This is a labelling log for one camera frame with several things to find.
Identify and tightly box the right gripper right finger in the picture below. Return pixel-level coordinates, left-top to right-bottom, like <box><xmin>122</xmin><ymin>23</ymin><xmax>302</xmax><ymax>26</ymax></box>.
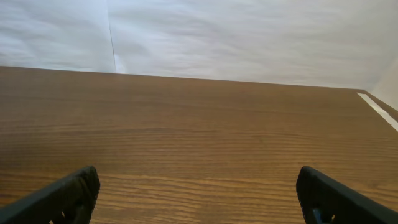
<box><xmin>295</xmin><ymin>166</ymin><xmax>398</xmax><ymax>224</ymax></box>

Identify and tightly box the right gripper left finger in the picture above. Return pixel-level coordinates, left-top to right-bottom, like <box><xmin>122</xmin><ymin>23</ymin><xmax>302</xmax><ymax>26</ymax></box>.
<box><xmin>0</xmin><ymin>165</ymin><xmax>101</xmax><ymax>224</ymax></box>

